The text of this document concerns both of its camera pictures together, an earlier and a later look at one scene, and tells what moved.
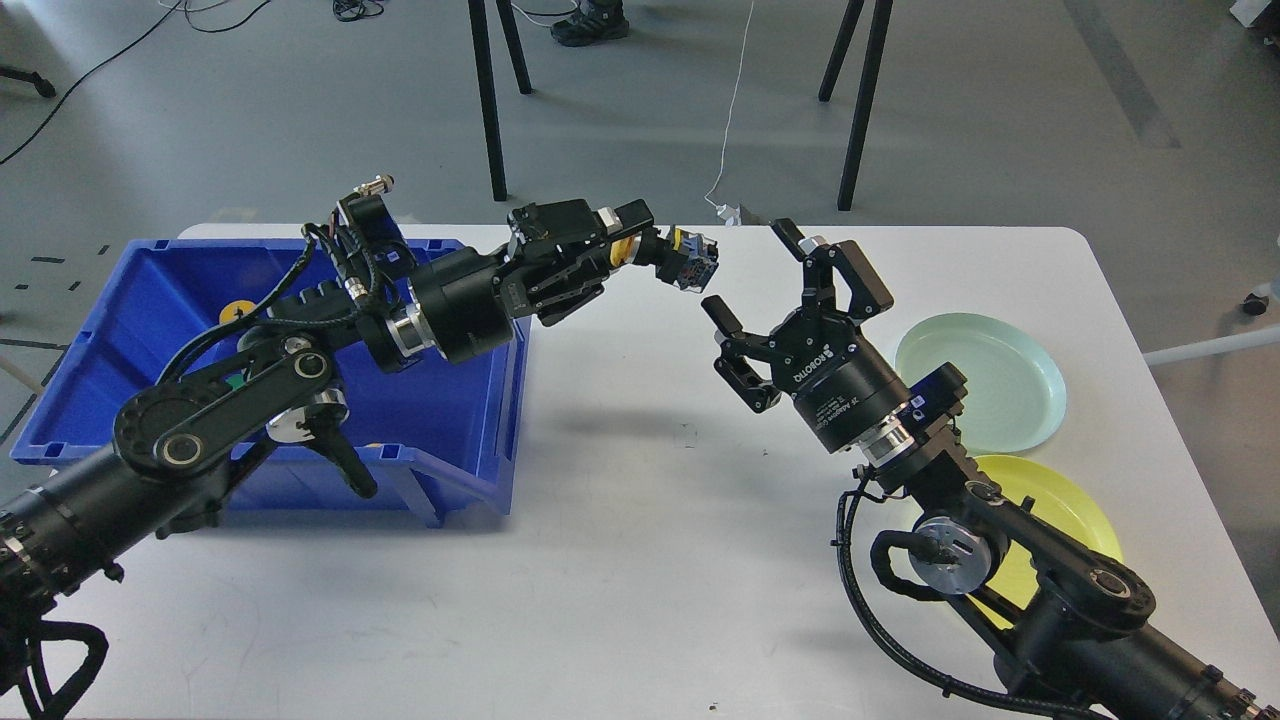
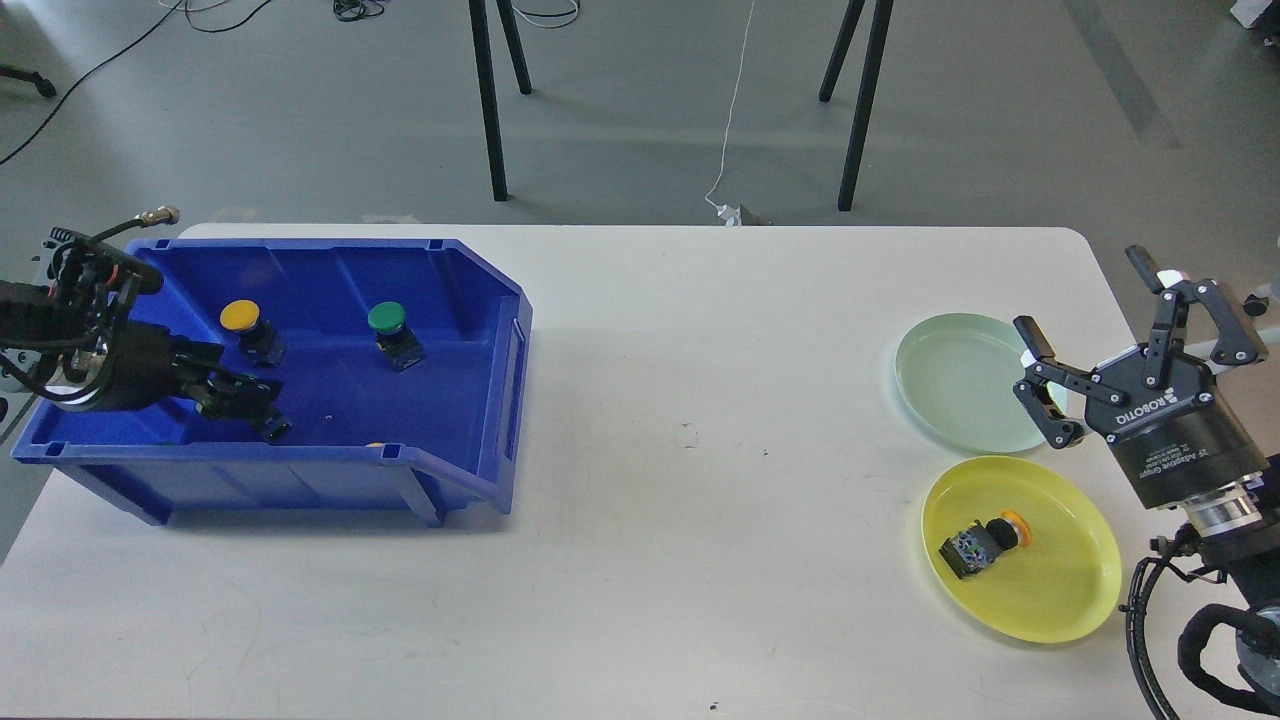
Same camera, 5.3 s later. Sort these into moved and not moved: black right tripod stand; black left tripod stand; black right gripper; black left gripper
Moved: black right gripper; black left gripper
Not moved: black left tripod stand; black right tripod stand
